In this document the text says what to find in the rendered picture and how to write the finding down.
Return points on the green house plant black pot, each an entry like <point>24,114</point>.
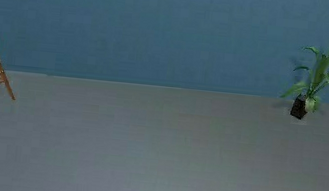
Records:
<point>318,76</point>

